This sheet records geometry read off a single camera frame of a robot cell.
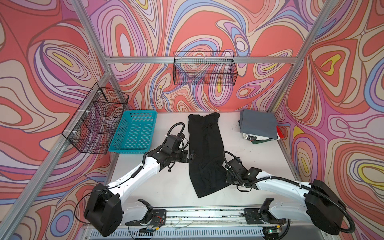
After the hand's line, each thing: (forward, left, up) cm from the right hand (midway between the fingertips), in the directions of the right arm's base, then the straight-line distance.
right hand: (230, 181), depth 86 cm
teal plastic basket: (+36, +64, +1) cm, 73 cm away
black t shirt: (+5, +12, +2) cm, 13 cm away
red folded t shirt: (+29, -41, +4) cm, 50 cm away
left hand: (+10, +22, +15) cm, 29 cm away
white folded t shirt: (+26, -19, +6) cm, 33 cm away
